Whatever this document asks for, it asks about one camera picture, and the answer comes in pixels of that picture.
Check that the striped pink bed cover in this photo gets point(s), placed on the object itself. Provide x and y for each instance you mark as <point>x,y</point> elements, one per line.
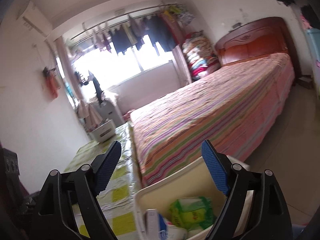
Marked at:
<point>234,108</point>

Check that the metal clothes rail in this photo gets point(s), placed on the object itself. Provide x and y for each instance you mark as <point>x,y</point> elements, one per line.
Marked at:
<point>109,20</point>

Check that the cream plastic trash bin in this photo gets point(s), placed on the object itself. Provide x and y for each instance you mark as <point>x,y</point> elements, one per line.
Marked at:
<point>194,180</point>

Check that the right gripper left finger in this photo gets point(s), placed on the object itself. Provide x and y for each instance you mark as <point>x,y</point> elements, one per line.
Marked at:
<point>68,208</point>

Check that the blue storage box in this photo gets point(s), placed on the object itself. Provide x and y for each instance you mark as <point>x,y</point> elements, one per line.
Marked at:
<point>313,40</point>

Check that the orange cloth on wall hook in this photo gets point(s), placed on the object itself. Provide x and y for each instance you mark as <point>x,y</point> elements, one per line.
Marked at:
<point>51,82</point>

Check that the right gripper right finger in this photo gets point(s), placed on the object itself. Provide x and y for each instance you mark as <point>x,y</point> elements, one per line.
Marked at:
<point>268,216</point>

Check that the wall air conditioner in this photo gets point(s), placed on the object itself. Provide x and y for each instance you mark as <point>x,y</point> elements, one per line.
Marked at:
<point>33,18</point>

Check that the red wooden headboard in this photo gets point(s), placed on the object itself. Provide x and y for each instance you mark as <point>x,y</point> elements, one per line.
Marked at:
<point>258,39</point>

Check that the white blue medicine box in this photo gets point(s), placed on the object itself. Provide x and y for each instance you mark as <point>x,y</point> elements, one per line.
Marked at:
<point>156,227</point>

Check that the white plastic pen basket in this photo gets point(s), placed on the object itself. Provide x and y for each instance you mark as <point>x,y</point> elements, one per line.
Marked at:
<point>104,131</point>

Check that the hanging dark clothes row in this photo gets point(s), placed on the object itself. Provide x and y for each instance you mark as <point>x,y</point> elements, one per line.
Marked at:
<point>165,28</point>

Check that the green tissue pack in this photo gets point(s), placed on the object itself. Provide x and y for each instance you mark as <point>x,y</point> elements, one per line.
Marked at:
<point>192,213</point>

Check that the pink curtain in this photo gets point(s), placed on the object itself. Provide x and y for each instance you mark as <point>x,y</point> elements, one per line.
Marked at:
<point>181,67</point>
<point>85,111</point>

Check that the white standing heater appliance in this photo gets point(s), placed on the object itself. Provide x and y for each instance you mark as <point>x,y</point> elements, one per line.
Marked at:
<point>108,110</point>

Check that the left pink curtain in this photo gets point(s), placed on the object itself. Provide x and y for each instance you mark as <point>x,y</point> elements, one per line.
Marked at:
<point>85,111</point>

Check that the right pink curtain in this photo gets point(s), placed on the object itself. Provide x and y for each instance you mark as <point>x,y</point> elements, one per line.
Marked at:
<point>181,67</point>

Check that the stack of folded quilts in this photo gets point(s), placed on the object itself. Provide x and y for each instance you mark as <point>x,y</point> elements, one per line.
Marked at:
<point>199,55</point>

